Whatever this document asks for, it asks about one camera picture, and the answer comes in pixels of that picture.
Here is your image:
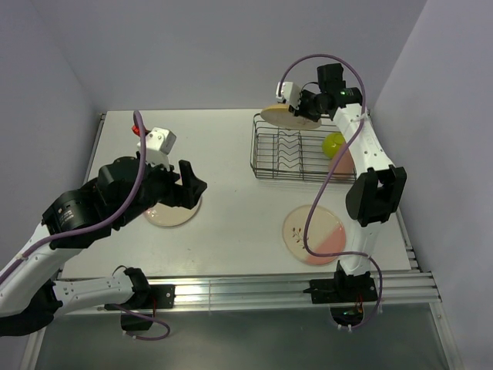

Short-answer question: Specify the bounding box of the green ceramic bowl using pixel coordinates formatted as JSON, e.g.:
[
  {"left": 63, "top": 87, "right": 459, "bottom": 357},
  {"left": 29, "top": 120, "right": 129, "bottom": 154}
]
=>
[{"left": 321, "top": 133, "right": 345, "bottom": 159}]

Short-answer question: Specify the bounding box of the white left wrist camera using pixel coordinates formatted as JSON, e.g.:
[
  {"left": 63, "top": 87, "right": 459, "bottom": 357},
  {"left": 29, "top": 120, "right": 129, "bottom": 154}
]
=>
[{"left": 137, "top": 127, "right": 176, "bottom": 170}]

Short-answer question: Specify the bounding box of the pink cream plate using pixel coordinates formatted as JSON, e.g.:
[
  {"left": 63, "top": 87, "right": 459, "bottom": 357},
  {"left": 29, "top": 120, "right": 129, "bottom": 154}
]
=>
[
  {"left": 143, "top": 200, "right": 202, "bottom": 227},
  {"left": 282, "top": 205, "right": 346, "bottom": 266}
]

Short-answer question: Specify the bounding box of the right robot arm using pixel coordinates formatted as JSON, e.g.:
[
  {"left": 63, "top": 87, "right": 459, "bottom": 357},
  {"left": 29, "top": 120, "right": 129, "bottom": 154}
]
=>
[{"left": 289, "top": 63, "right": 407, "bottom": 301}]

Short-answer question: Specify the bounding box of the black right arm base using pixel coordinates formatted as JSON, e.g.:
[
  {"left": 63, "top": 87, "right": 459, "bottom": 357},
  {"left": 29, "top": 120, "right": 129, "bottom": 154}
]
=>
[{"left": 303, "top": 278, "right": 378, "bottom": 304}]

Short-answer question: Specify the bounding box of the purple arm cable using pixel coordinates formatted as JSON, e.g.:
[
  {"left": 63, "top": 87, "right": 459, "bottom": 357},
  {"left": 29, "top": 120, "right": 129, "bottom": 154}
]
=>
[
  {"left": 279, "top": 52, "right": 384, "bottom": 328},
  {"left": 0, "top": 109, "right": 172, "bottom": 341}
]

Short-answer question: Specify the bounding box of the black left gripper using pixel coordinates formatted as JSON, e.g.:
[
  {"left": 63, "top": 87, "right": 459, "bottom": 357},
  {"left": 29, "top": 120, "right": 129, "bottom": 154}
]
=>
[{"left": 115, "top": 151, "right": 206, "bottom": 227}]

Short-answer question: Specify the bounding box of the wire dish rack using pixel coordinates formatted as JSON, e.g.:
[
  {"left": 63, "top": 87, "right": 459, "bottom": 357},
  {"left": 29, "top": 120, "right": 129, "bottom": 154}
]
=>
[{"left": 250, "top": 113, "right": 338, "bottom": 183}]

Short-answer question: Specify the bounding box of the pink cup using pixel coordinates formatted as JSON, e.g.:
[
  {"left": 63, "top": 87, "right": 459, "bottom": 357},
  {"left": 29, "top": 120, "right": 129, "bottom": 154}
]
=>
[{"left": 328, "top": 147, "right": 354, "bottom": 177}]

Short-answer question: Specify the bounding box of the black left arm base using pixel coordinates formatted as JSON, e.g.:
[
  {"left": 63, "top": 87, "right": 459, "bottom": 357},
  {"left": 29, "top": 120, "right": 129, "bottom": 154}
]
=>
[{"left": 121, "top": 284, "right": 176, "bottom": 310}]

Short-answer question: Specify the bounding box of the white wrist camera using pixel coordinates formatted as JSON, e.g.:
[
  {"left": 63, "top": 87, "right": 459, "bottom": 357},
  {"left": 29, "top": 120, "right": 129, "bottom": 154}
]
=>
[
  {"left": 276, "top": 82, "right": 302, "bottom": 111},
  {"left": 137, "top": 127, "right": 176, "bottom": 170}
]

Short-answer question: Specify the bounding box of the yellow cream plate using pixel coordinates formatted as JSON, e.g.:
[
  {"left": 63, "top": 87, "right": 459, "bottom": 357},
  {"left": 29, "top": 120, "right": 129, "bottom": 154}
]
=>
[{"left": 260, "top": 104, "right": 322, "bottom": 130}]

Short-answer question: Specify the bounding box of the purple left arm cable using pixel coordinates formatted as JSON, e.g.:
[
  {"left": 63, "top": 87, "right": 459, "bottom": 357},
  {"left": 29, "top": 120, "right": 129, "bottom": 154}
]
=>
[{"left": 0, "top": 109, "right": 172, "bottom": 341}]

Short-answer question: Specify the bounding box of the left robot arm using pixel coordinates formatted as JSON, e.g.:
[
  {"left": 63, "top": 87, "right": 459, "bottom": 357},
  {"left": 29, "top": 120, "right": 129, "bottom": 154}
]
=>
[{"left": 1, "top": 156, "right": 207, "bottom": 337}]

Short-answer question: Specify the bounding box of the aluminium table rail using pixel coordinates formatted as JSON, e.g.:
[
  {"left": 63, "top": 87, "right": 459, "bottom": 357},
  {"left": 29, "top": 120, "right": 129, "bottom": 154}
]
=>
[{"left": 36, "top": 269, "right": 442, "bottom": 315}]

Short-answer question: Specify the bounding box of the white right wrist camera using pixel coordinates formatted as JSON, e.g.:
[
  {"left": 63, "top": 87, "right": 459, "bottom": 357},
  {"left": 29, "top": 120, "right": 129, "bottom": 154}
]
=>
[{"left": 276, "top": 82, "right": 302, "bottom": 111}]

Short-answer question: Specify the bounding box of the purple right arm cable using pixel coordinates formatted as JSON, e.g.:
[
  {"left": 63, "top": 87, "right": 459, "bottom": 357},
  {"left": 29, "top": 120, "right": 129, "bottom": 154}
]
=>
[{"left": 279, "top": 52, "right": 384, "bottom": 328}]

